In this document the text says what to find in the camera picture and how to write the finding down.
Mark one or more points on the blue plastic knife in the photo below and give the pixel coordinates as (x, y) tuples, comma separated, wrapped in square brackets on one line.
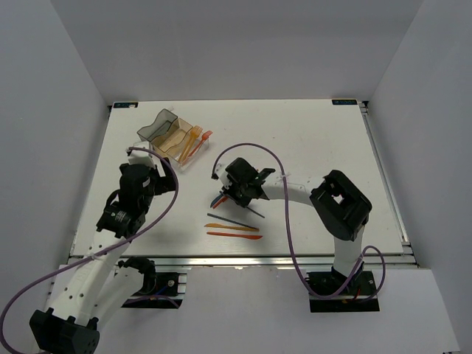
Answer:
[(215, 200)]

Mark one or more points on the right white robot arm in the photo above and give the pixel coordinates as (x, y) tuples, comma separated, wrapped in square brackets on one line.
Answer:
[(343, 209)]

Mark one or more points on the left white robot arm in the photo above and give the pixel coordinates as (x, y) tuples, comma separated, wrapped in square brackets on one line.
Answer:
[(103, 283)]

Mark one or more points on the left blue corner sticker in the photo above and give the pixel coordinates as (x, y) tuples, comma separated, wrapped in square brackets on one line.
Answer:
[(118, 105)]

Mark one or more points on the grey smoked container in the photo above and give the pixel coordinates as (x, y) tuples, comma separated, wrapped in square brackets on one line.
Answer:
[(156, 127)]

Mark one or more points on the orange plastic fork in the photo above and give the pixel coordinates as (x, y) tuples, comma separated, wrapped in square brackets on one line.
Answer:
[(194, 134)]

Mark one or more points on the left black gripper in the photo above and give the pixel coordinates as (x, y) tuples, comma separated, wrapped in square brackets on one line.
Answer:
[(167, 183)]

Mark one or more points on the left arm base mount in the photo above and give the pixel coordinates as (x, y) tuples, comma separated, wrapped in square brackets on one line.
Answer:
[(161, 289)]

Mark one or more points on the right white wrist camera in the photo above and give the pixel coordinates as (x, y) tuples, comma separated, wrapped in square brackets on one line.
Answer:
[(220, 174)]

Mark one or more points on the red plastic knife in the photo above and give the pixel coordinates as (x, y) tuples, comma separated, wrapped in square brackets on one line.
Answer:
[(244, 236)]

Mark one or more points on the red plastic chopstick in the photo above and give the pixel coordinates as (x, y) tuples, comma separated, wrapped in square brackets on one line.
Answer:
[(222, 200)]

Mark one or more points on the clear container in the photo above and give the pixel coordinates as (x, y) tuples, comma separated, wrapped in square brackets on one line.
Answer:
[(182, 165)]

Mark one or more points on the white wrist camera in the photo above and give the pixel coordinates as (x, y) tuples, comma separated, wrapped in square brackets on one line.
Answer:
[(220, 174), (141, 163)]

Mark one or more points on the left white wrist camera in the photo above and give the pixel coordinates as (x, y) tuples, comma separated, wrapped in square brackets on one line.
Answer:
[(141, 163)]

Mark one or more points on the right blue corner sticker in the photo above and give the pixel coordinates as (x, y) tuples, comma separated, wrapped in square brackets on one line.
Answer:
[(344, 102)]

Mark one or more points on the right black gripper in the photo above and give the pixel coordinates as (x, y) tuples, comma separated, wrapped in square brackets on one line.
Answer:
[(230, 192)]

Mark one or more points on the aluminium table rail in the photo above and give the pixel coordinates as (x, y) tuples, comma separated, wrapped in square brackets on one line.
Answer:
[(405, 259)]

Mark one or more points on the blue corner sticker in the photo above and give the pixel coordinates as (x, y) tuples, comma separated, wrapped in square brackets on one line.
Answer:
[(118, 105), (344, 102)]

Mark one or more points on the orange plastic knife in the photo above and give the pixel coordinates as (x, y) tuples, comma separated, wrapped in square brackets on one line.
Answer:
[(232, 227)]

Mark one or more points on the red plastic fork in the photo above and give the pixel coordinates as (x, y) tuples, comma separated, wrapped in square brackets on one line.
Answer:
[(204, 137)]

